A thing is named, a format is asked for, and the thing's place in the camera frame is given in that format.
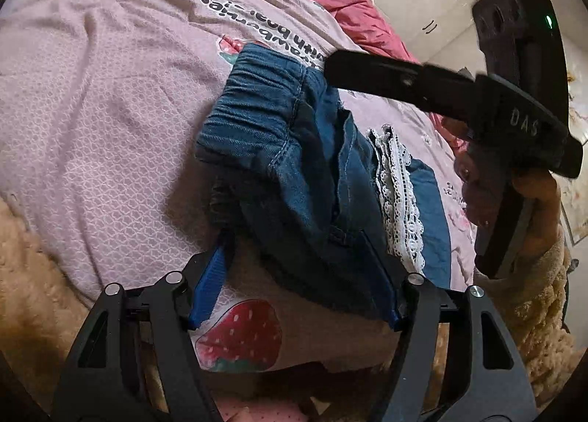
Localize blue pants with white lace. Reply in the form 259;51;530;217
195;43;453;326

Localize beige fleece bed sheet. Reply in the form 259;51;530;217
0;195;108;409

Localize pink dotted pajama trousers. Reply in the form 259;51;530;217
216;397;331;422

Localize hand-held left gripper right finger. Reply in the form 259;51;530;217
361;227;539;422

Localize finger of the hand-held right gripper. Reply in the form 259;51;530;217
323;49;475;120

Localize wall painting with tree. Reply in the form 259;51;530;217
558;68;588;246

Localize red quilt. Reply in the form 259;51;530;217
193;0;435;65

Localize pink strawberry print bed cover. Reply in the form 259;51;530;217
0;0;478;372

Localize person's right hand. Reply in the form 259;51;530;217
511;169;563;249

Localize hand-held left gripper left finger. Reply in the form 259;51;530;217
50;237;237;422

